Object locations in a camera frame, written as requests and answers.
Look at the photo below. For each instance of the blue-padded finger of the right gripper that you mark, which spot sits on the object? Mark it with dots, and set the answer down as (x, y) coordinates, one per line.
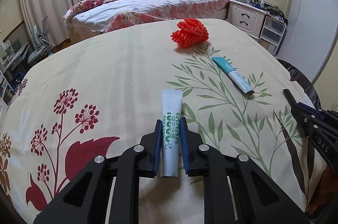
(303, 109)

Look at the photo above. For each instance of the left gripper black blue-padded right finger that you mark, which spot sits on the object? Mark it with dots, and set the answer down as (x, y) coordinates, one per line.
(236, 189)

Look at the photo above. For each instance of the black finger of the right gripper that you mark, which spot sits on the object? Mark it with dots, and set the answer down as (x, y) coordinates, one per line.
(303, 121)

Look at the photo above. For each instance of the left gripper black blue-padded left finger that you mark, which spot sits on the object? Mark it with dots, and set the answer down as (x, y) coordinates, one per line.
(106, 190)

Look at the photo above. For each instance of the teal white tube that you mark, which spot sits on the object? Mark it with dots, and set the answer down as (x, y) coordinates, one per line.
(232, 73)

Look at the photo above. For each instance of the white green toothpaste tube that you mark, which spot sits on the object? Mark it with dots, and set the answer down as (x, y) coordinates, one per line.
(171, 114)

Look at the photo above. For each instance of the red foam fruit net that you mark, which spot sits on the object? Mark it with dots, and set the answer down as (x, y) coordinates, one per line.
(189, 33)

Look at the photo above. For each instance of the black trash bag bin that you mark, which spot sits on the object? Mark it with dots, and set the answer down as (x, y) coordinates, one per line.
(303, 81)

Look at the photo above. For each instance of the white sliding wardrobe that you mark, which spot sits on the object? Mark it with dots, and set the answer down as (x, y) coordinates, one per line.
(311, 36)

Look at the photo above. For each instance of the clear plastic drawer unit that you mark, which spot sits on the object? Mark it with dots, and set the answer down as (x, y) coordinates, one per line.
(272, 32)

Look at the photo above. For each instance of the white nightstand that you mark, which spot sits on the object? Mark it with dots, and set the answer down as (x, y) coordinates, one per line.
(247, 18)

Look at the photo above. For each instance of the cream floral bed sheet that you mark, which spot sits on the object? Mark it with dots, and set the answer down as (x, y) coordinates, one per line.
(101, 95)

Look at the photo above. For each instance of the grey desk chair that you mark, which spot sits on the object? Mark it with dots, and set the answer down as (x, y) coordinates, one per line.
(41, 44)

